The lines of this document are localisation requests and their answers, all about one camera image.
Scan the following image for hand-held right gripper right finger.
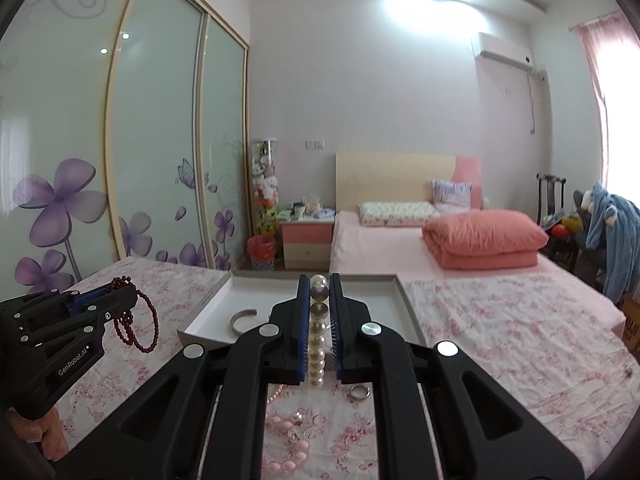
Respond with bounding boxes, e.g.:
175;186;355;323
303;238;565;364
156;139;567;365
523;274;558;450
329;273;586;480

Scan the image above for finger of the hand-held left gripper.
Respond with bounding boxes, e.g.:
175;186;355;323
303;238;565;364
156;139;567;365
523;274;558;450
27;281;125;312
0;286;140;350

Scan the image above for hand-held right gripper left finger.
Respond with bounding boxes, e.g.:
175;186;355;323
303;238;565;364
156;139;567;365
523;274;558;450
55;274;312;480

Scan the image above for graduated pearl bracelet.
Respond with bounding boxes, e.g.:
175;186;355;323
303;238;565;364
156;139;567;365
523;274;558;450
308;274;332;391

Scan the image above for dark red bead bracelet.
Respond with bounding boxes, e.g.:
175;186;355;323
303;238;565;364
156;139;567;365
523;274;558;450
110;276;160;352

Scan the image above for grey shallow tray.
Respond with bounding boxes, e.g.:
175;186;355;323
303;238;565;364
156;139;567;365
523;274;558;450
177;272;429;349

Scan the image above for pink bead bracelet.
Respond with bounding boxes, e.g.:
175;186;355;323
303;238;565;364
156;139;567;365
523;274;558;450
264;411;312;472

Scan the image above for person's left hand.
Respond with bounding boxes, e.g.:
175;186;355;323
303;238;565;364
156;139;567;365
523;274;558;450
10;406;69;462

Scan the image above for pink and cream nightstand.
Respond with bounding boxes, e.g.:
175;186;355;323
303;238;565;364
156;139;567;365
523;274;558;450
279;210;335;270

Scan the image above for bed with pink sheet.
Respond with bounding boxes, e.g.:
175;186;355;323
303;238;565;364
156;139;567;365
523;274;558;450
328;209;628;311

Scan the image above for wide silver cuff bangle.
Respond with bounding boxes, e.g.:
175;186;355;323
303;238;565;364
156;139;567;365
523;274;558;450
229;309;259;336

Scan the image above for red trash basket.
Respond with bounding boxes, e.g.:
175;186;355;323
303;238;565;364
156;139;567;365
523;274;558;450
246;235;277;271

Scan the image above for white patterned pillow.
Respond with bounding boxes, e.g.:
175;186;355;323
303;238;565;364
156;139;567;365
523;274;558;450
358;201;442;227

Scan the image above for clear tube of plush toys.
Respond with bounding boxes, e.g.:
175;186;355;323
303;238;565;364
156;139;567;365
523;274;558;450
248;137;280;261

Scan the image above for cream and pink headboard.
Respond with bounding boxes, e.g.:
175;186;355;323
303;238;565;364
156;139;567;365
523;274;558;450
334;152;484;214

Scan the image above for folded orange quilt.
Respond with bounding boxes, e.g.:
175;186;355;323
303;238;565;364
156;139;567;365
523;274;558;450
421;211;550;270

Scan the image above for purple pillow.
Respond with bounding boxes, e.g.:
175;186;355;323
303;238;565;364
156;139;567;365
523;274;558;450
431;178;474;211

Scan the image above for floral sliding door wardrobe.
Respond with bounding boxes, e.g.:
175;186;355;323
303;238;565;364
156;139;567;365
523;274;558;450
0;0;251;301

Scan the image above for dark wooden chair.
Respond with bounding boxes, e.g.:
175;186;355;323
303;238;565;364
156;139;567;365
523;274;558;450
535;173;569;227

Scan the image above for pile of colourful clothes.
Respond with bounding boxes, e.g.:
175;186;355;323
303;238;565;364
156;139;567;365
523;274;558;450
544;211;584;242

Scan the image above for blue fleece garment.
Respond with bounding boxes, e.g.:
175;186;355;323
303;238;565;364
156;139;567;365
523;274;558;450
584;182;640;299

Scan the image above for air conditioner pipe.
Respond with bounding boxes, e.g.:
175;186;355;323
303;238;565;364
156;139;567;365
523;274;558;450
527;70;546;137

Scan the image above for brown cardboard box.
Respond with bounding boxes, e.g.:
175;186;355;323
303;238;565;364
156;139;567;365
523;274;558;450
621;299;640;352

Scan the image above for white air conditioner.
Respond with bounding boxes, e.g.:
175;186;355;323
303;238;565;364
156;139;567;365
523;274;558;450
476;32;535;72

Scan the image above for pink curtain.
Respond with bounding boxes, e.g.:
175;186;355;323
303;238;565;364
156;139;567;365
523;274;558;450
574;10;640;193

